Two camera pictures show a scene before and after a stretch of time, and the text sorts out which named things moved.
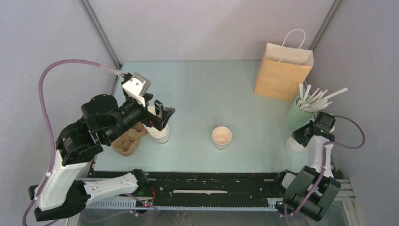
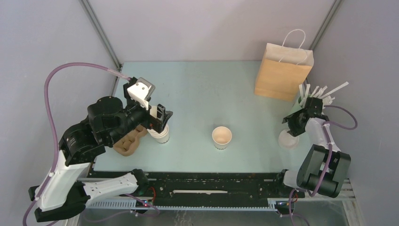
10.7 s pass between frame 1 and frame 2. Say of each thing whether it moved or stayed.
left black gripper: stayed
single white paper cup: stayed
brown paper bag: stayed
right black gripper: moved
